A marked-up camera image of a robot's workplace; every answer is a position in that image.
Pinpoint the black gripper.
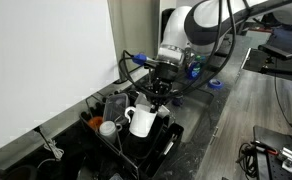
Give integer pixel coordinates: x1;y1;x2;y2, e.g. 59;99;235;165
145;61;179;113

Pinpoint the white ceramic mug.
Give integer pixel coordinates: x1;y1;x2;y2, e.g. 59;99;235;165
124;103;158;138

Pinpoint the black rectangular tray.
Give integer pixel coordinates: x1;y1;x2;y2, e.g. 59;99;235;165
121;113;164;161

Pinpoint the dark blue cup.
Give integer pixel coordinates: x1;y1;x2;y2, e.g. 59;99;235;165
171;94;184;107

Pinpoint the stainless steel sink basin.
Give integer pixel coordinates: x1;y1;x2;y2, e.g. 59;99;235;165
152;79;215;143

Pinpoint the clear plastic food container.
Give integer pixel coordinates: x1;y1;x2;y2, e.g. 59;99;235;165
102;93;131;125

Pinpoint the blue green dish soap bottle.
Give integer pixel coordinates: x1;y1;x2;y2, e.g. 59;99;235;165
185;54;207;80

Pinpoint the orange white small cup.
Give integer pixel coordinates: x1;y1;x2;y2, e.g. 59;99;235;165
99;120;123;144

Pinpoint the black dish rack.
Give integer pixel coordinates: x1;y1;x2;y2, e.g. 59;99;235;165
79;89;185;179

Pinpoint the blue tape roll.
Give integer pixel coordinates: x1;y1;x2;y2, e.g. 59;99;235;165
207;78;224;90

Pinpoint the orange bowl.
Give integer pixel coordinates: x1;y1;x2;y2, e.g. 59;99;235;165
87;116;104;131

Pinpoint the steel paper towel dispenser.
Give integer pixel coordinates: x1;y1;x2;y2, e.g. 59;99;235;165
106;0;161;84

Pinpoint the black perforated table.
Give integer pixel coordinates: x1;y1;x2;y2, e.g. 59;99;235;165
252;124;292;180

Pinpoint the blue cable connector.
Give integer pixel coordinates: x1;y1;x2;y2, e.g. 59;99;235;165
131;53;149;66

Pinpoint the silver lower cabinet handle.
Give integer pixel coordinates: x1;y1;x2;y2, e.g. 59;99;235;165
209;126;220;146

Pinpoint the black red cable bundle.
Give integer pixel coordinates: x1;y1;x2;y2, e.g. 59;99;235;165
235;140;280;179

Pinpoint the white coiled power cable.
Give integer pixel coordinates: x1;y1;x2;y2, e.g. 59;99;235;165
37;138;65;168

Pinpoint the black plug with cord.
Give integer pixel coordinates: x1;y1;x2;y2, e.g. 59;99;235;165
32;125;57;154

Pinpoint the black floor cable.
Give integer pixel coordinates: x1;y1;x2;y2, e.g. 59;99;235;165
273;66;292;138

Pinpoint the black camera stand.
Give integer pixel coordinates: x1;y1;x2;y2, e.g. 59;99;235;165
257;43;292;79

